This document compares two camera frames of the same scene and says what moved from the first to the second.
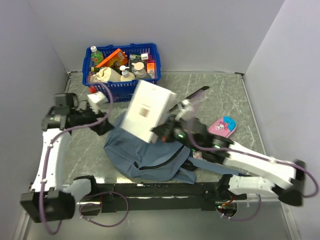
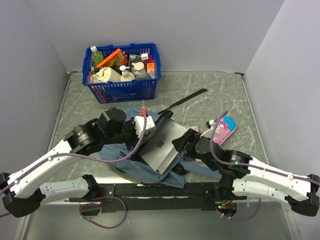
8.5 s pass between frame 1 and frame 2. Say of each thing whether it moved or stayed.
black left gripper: moved
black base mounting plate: stayed
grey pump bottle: stayed
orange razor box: stayed
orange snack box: stayed
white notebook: moved
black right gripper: moved
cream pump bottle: stayed
